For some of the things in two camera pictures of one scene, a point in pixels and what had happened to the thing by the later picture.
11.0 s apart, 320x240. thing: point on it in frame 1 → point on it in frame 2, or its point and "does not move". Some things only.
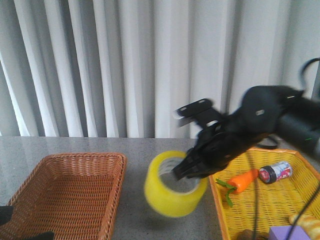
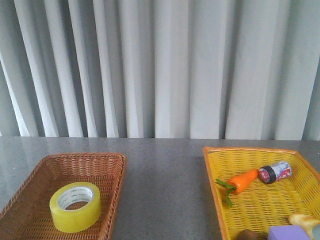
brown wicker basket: (74, 196) does not move
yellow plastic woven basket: (259, 206) does not move
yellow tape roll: (166, 201) → (78, 219)
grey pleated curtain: (121, 68) does not move
